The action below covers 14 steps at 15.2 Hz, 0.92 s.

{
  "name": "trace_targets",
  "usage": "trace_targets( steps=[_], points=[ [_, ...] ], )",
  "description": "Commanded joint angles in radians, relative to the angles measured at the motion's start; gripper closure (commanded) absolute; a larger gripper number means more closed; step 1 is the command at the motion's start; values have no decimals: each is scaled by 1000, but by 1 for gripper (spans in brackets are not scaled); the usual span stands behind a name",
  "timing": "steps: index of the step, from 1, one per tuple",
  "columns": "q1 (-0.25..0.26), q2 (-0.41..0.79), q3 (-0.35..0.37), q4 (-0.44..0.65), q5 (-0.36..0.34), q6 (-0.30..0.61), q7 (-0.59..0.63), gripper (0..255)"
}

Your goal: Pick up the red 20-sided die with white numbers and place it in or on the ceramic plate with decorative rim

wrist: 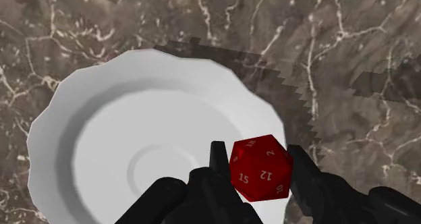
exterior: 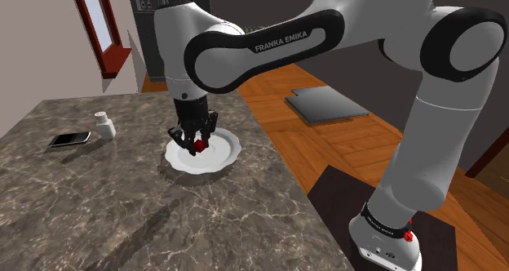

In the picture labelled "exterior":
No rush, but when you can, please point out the grey flat floor mat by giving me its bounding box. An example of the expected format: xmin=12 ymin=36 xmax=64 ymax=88
xmin=284 ymin=85 xmax=370 ymax=125

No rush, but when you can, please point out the white scalloped plate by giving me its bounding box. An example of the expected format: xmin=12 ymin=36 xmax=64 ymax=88
xmin=164 ymin=127 xmax=242 ymax=175

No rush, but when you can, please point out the black phone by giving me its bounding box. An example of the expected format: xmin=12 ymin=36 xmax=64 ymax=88
xmin=48 ymin=131 xmax=92 ymax=149

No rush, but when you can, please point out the dark tall appliance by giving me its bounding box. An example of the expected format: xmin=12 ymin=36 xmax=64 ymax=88
xmin=126 ymin=0 xmax=212 ymax=83

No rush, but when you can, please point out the white shaker bottle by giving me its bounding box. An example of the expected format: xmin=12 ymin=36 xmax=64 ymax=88
xmin=94 ymin=110 xmax=117 ymax=140

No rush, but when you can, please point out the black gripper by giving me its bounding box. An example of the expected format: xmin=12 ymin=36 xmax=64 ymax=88
xmin=167 ymin=94 xmax=219 ymax=157

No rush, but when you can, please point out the red framed window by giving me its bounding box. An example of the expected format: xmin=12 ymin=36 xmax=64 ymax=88
xmin=68 ymin=0 xmax=133 ymax=80

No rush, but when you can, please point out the dark robot stand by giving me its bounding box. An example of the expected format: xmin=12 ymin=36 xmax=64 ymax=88
xmin=307 ymin=164 xmax=458 ymax=271

